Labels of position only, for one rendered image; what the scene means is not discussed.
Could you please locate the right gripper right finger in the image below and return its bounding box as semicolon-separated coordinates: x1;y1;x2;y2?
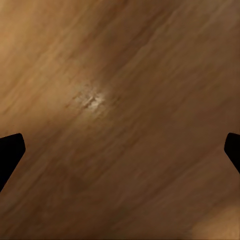
224;133;240;173

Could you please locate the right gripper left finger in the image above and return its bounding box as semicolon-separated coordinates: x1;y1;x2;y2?
0;133;26;192

